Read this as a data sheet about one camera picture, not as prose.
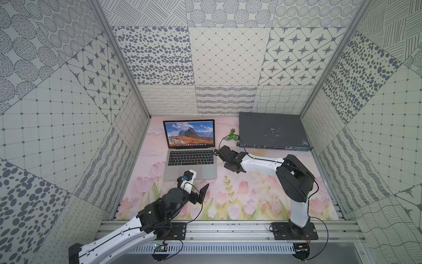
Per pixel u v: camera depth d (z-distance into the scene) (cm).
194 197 65
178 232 73
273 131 107
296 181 49
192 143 101
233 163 68
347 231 75
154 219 56
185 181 63
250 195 86
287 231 67
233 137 107
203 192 70
